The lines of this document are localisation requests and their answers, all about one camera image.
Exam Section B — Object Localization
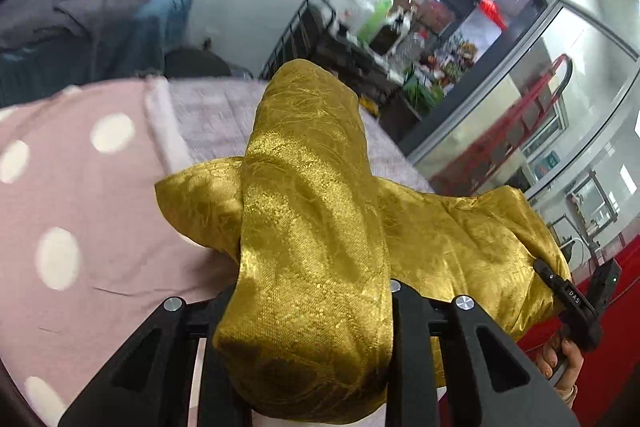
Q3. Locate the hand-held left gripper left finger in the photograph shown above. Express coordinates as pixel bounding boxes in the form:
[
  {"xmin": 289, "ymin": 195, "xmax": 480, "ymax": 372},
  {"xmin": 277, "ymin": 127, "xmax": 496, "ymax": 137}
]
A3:
[{"xmin": 57, "ymin": 284, "xmax": 251, "ymax": 427}]

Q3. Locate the gold satin garment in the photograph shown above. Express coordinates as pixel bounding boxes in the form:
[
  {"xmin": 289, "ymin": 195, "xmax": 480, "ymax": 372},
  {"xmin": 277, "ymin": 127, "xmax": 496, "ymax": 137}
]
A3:
[{"xmin": 155, "ymin": 59, "xmax": 573, "ymax": 425}]

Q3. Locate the black trolley cart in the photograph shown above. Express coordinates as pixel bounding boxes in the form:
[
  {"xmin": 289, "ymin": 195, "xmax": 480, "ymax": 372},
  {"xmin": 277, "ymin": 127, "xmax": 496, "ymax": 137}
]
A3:
[{"xmin": 260, "ymin": 0, "xmax": 421, "ymax": 132}]

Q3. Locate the green plant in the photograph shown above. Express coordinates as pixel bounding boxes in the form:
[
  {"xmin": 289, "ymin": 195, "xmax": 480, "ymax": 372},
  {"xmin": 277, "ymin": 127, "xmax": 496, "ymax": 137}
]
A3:
[{"xmin": 402, "ymin": 67, "xmax": 447, "ymax": 108}]

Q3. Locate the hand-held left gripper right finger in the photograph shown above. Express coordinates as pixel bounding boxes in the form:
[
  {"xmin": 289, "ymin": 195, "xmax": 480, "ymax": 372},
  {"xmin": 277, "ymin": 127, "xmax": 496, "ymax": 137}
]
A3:
[{"xmin": 389, "ymin": 278, "xmax": 581, "ymax": 427}]

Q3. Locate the mauve textured blanket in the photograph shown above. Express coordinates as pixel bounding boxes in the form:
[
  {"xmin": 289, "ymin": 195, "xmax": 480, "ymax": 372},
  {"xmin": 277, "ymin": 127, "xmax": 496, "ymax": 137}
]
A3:
[{"xmin": 145, "ymin": 77, "xmax": 436, "ymax": 195}]

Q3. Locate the person's right hand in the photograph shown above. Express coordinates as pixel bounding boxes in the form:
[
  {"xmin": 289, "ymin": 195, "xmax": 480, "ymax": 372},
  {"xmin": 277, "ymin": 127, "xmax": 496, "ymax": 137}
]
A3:
[{"xmin": 536, "ymin": 331, "xmax": 586, "ymax": 408}]

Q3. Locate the red hanging decoration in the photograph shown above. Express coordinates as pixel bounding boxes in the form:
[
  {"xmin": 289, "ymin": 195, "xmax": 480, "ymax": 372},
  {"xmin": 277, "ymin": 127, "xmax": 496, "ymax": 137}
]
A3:
[{"xmin": 477, "ymin": 0, "xmax": 507, "ymax": 30}]

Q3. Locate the green pump bottle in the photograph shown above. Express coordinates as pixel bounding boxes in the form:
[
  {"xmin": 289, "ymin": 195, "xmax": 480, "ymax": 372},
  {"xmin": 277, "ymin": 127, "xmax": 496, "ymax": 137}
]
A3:
[{"xmin": 357, "ymin": 0, "xmax": 395, "ymax": 44}]

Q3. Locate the red hand truck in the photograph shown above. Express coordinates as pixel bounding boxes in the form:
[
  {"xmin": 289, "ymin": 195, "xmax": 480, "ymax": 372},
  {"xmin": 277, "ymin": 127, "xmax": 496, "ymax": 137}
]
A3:
[{"xmin": 430, "ymin": 54, "xmax": 576, "ymax": 198}]

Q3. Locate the massage bed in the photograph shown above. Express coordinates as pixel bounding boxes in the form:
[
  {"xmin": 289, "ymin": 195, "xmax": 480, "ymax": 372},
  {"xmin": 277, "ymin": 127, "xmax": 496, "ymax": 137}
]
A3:
[{"xmin": 0, "ymin": 0, "xmax": 196, "ymax": 108}]

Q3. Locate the black round stool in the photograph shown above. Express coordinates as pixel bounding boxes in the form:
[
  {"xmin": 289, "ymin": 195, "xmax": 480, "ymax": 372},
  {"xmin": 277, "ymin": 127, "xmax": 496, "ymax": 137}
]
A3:
[{"xmin": 164, "ymin": 47, "xmax": 253, "ymax": 80}]

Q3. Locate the pink polka dot blanket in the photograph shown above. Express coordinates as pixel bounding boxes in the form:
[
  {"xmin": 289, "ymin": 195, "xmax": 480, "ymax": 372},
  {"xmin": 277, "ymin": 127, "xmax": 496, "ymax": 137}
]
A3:
[{"xmin": 0, "ymin": 77, "xmax": 251, "ymax": 427}]

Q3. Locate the white pump bottle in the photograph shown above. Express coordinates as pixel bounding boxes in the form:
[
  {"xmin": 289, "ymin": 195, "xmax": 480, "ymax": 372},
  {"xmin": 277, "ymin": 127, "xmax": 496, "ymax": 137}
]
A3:
[{"xmin": 332, "ymin": 0, "xmax": 382, "ymax": 35}]

